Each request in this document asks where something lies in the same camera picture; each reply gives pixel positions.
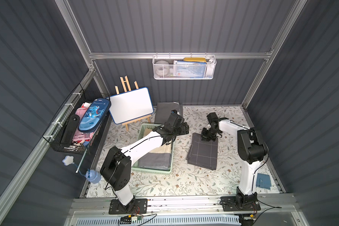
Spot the yellow item in mesh basket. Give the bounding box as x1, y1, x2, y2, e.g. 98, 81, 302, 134
183, 57, 207, 63

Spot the white tape roll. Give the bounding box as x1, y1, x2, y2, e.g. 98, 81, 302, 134
153, 60, 170, 77

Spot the floral table mat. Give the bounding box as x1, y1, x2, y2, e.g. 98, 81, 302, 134
85, 106, 280, 198

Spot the mint green plastic basket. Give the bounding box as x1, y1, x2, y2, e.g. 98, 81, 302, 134
130, 123, 176, 174

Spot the small blue cloth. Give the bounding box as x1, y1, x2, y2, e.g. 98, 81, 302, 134
256, 173, 272, 190

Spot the blue shark pencil case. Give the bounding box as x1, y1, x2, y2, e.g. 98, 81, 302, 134
78, 97, 112, 133

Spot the plain grey folded pillowcase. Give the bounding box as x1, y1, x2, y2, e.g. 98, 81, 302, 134
154, 102, 183, 124

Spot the light blue round object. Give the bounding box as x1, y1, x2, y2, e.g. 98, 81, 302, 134
85, 169, 102, 184

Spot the dark grey checked pillowcase back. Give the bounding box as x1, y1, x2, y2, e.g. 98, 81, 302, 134
186, 133, 218, 170

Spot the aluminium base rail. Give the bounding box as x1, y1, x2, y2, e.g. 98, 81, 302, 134
68, 193, 300, 217

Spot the blue packet in mesh basket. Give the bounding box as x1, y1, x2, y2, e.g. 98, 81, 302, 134
173, 61, 207, 79

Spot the pink item in wire basket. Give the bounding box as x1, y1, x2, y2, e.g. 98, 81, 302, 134
72, 102, 94, 145

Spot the black object in wire basket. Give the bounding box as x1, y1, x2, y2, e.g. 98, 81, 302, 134
60, 114, 80, 147

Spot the white board on easel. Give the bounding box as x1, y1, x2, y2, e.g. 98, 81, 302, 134
109, 87, 154, 124

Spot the white mesh hanging basket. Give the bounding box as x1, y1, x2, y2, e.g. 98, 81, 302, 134
152, 55, 217, 80

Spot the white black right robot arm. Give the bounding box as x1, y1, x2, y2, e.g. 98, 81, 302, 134
202, 113, 268, 209

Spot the white flower-shaped hook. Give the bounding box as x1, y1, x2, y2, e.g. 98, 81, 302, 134
62, 155, 74, 166

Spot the beige and grey pillowcase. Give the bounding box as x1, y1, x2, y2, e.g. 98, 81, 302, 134
137, 141, 172, 171

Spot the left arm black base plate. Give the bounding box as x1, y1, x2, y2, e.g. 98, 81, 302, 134
108, 198, 148, 215

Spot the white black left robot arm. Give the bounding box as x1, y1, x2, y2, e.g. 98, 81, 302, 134
100, 110, 189, 207

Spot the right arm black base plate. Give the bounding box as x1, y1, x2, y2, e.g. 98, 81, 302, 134
219, 196, 261, 212

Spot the black wire wall basket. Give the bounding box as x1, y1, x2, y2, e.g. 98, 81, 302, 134
44, 89, 111, 155

